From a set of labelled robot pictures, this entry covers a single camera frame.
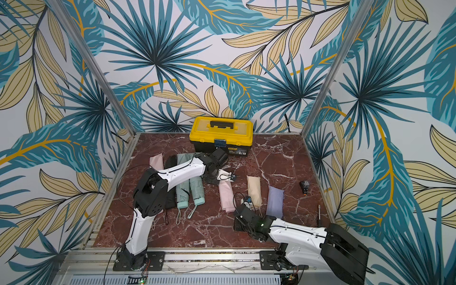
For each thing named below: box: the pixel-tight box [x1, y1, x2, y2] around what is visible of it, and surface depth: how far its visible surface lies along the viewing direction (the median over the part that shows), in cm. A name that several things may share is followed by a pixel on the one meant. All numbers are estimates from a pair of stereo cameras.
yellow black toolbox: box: [188, 115, 254, 157], surface depth 100 cm
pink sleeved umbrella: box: [218, 180, 237, 213], surface depth 91 cm
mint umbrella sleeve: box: [176, 153, 195, 166], surface depth 106 cm
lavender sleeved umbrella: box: [266, 185, 285, 220], surface depth 91 cm
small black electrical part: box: [299, 180, 310, 196], surface depth 95 cm
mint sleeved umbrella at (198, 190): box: [189, 175, 206, 207], surface depth 92 cm
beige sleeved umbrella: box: [246, 175, 263, 207], surface depth 95 cm
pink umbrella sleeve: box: [149, 153, 165, 171], surface depth 105 cm
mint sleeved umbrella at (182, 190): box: [175, 181, 190, 209], surface depth 90 cm
